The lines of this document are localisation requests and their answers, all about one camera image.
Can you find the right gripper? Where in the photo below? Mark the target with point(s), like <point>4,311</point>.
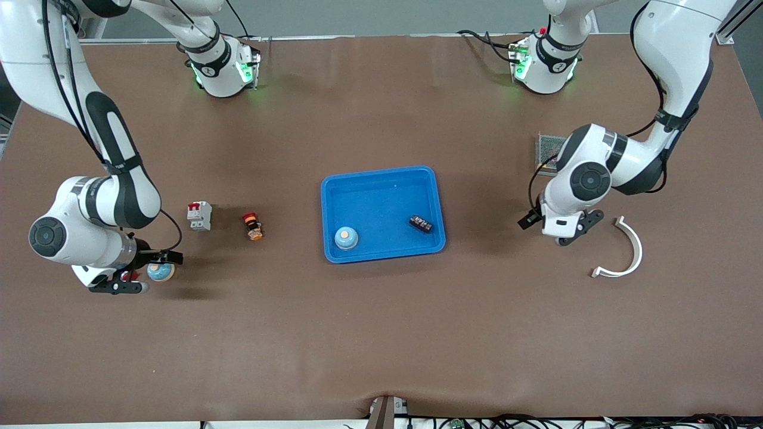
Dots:
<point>142,252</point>

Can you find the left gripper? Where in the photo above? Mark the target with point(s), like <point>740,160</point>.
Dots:
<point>528,218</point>

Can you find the light blue call bell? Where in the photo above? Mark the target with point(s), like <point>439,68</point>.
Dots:
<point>161,272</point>
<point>346,238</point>

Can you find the black cylindrical capacitor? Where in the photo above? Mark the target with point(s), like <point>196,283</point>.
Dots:
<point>421,223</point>

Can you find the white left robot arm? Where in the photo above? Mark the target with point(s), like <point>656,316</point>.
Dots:
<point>673,36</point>

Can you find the red mushroom emergency button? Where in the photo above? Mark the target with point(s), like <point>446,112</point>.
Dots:
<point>126,275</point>

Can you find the metal mesh power supply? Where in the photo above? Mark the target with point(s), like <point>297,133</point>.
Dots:
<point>545,146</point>

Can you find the orange red push button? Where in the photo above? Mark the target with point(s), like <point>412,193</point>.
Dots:
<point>253,226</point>

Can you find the blue plastic tray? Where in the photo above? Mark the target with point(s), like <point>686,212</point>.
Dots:
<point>381,208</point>

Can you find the brown table cover mat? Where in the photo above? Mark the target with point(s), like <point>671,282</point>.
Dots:
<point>381,333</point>

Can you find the white circuit breaker red switch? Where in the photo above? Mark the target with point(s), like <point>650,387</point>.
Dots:
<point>199,215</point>

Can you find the white curved plastic bracket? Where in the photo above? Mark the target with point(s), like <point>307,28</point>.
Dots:
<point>639,247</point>

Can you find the aluminium frame corner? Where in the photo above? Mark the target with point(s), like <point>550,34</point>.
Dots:
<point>726,37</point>

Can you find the metal camera stand post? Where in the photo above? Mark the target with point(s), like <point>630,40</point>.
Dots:
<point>386,414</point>

